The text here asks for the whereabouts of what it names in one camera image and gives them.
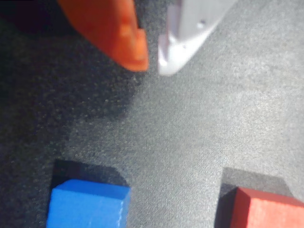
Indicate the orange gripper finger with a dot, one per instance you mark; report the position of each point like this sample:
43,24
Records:
107,26

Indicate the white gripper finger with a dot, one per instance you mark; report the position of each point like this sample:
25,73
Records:
190,28

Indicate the blue wooden cube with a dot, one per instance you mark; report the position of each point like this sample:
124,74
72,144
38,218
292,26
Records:
88,206

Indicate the red wooden cube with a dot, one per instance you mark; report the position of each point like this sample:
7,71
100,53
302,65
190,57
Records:
273,211

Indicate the black fabric mat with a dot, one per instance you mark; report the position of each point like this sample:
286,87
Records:
190,123

